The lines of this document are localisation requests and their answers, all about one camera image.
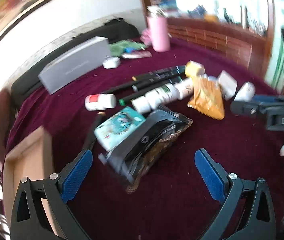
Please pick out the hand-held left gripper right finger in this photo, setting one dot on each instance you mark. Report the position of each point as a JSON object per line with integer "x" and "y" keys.
{"x": 210, "y": 177}

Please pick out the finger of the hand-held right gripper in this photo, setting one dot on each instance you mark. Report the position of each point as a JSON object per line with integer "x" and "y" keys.
{"x": 247, "y": 108}
{"x": 267, "y": 99}

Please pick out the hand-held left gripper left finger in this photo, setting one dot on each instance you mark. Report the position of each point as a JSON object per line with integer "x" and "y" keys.
{"x": 78, "y": 175}

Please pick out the white dropper bottle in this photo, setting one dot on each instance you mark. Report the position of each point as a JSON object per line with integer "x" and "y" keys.
{"x": 244, "y": 91}

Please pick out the large white power adapter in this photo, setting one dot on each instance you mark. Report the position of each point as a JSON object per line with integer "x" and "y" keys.
{"x": 228, "y": 82}

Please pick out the yellow snack packet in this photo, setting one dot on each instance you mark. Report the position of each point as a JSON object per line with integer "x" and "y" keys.
{"x": 207, "y": 100}

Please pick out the teal tissue pack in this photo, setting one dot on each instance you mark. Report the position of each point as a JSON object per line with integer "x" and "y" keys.
{"x": 117, "y": 127}

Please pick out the white pill bottle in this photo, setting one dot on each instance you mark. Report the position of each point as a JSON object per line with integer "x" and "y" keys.
{"x": 185, "y": 88}

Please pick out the yellow jar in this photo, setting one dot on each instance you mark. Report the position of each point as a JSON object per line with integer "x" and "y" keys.
{"x": 194, "y": 68}

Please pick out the black snack packet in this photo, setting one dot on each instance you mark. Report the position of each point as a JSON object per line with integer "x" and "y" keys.
{"x": 152, "y": 140}

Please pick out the white bottle with red label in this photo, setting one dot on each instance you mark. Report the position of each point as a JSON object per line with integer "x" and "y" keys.
{"x": 100, "y": 101}

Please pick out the white bottle with green label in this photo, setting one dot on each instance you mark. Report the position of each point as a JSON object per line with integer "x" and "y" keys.
{"x": 154, "y": 97}

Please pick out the wooden brick-pattern headboard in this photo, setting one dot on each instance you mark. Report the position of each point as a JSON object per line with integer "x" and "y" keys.
{"x": 219, "y": 37}

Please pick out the green-capped black marker pen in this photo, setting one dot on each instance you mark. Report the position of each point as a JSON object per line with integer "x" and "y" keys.
{"x": 132, "y": 97}

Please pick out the yellow box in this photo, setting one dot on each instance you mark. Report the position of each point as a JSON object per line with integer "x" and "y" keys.
{"x": 210, "y": 18}

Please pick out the grey cardboard gift box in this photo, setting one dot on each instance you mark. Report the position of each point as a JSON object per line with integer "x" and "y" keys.
{"x": 74, "y": 65}

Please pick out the pink insulated bottle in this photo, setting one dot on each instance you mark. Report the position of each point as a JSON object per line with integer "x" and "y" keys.
{"x": 159, "y": 32}

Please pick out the small white plug adapter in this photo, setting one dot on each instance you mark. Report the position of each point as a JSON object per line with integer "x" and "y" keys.
{"x": 111, "y": 62}

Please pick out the pink white tube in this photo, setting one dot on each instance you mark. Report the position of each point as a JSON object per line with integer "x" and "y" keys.
{"x": 137, "y": 54}

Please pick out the pink cloth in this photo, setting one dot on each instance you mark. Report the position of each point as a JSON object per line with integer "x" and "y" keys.
{"x": 146, "y": 36}

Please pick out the green cloth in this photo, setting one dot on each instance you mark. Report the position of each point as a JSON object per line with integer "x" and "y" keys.
{"x": 124, "y": 47}

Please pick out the black bag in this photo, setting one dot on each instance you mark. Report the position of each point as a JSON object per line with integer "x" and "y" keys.
{"x": 117, "y": 28}

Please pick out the framed painting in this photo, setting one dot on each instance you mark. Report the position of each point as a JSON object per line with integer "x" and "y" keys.
{"x": 9, "y": 12}

